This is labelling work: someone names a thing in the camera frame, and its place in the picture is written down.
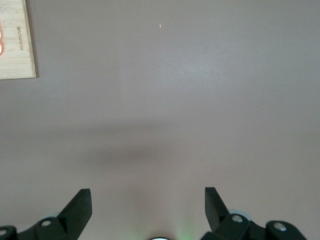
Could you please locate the bamboo cutting board, metal handle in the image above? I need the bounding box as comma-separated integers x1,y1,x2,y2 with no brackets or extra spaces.
0,0,37,80

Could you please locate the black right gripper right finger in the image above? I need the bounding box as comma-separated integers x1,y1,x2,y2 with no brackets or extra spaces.
204,186,307,240

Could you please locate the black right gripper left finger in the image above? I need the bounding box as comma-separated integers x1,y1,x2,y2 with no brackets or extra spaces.
0,188,92,240

